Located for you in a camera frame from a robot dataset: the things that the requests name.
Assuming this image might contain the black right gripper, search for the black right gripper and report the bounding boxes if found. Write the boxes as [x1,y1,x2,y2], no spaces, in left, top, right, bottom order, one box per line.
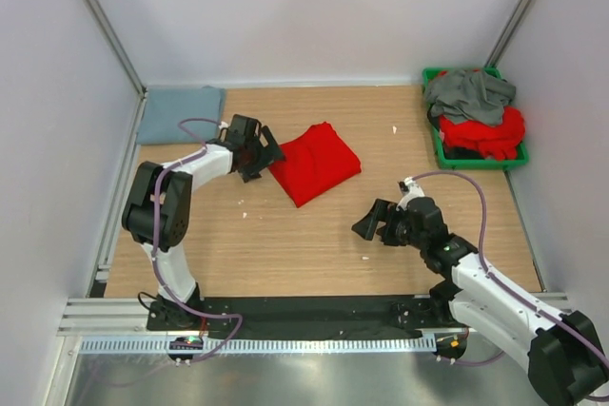
[352,198,427,250]

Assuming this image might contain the red t shirt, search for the red t shirt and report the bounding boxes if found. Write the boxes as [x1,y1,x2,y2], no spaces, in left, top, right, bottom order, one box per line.
[269,122,362,208]

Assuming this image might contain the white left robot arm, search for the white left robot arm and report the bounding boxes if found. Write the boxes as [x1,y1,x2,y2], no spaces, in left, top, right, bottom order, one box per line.
[121,114,285,330]

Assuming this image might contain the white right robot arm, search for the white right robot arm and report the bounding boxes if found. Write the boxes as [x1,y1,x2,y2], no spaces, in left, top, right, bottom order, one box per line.
[351,197,608,405]

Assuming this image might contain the red t shirts in bin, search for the red t shirts in bin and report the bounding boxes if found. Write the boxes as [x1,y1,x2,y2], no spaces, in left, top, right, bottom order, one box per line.
[439,106,525,162]

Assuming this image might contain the green plastic bin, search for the green plastic bin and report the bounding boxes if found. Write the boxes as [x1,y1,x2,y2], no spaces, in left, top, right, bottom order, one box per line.
[422,67,530,171]

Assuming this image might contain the folded blue t shirt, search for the folded blue t shirt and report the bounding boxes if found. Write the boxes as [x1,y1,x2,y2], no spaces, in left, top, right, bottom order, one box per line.
[136,86,226,145]

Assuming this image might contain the grey t shirt in bin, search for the grey t shirt in bin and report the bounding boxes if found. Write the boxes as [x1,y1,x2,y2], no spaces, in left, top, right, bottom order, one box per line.
[423,69,517,126]

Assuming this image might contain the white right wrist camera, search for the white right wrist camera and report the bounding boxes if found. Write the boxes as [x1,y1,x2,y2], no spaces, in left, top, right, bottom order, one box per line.
[398,177,425,210]

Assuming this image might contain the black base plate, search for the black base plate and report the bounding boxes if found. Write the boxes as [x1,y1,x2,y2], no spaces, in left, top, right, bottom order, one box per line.
[140,295,462,341]

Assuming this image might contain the slotted cable duct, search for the slotted cable duct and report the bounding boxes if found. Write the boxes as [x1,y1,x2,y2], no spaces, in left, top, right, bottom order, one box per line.
[79,334,437,356]

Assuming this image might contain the aluminium corner post right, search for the aluminium corner post right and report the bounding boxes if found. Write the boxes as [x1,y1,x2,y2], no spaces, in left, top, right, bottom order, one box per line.
[485,0,536,68]

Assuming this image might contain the aluminium corner post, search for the aluminium corner post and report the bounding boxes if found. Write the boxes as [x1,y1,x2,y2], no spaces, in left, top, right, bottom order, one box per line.
[485,0,536,68]
[54,0,147,95]

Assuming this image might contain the aluminium corner post left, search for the aluminium corner post left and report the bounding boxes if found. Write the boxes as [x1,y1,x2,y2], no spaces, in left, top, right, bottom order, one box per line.
[54,0,147,95]

